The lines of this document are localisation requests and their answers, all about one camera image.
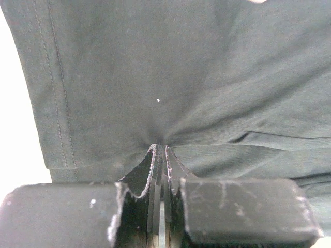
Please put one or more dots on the black t shirt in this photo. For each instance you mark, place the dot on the black t shirt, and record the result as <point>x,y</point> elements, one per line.
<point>237,89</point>

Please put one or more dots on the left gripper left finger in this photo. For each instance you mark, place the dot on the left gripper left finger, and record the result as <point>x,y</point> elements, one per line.
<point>125,213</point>

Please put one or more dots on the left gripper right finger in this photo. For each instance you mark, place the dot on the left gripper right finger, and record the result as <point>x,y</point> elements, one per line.
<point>234,212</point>

